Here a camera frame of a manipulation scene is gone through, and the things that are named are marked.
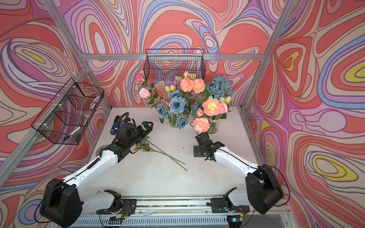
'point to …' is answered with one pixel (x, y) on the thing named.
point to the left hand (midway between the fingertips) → (151, 127)
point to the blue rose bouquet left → (177, 111)
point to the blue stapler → (114, 128)
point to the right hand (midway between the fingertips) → (204, 153)
